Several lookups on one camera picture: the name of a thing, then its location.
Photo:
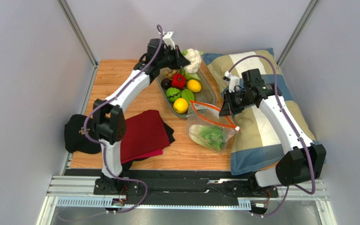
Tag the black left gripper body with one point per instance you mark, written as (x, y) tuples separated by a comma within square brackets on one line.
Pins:
[(169, 59)]

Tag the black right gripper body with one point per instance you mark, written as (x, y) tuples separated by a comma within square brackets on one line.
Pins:
[(228, 101)]

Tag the white toy cauliflower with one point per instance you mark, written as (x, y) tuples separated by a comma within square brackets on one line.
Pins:
[(195, 59)]

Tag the clear orange-zip plastic bag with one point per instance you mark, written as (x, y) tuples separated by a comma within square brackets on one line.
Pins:
[(207, 114)]

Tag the toy lettuce head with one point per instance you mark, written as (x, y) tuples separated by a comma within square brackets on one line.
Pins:
[(210, 137)]

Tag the yellow toy lemon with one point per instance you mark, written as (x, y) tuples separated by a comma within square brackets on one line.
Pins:
[(180, 105), (194, 86)]

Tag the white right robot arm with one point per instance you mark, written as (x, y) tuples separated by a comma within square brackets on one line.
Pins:
[(303, 160)]

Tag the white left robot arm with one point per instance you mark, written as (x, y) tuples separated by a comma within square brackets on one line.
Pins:
[(108, 115)]

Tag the brown longan bunch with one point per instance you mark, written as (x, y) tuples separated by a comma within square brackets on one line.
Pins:
[(170, 73)]

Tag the red toy bell pepper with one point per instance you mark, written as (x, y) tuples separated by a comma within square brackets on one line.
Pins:
[(178, 81)]

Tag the dark purple toy fruit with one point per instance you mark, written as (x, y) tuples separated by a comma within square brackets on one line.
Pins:
[(166, 83)]

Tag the green toy starfruit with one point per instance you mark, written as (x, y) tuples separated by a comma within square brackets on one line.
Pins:
[(187, 95)]

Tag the green toy melon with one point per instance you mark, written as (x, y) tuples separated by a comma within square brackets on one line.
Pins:
[(172, 94)]

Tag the plaid blue beige pillow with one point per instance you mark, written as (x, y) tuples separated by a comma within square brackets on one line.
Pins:
[(256, 145)]

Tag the pink folded cloth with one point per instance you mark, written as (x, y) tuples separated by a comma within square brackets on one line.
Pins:
[(142, 156)]

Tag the dark red folded cloth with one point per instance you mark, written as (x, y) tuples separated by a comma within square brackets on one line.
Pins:
[(145, 134)]

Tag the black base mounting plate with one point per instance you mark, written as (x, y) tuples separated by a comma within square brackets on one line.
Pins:
[(179, 188)]

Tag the black folded cloth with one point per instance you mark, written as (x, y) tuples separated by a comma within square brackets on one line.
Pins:
[(169, 132)]

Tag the black cap with logo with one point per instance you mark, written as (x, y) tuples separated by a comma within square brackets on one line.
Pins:
[(75, 138)]

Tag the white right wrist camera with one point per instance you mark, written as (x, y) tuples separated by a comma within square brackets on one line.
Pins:
[(233, 81)]

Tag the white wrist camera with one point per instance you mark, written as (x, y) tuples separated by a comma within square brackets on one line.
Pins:
[(233, 81), (168, 39)]

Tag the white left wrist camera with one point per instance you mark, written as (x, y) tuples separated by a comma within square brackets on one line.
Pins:
[(168, 39)]

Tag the aluminium front rail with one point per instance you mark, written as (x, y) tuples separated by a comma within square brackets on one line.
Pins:
[(70, 201)]

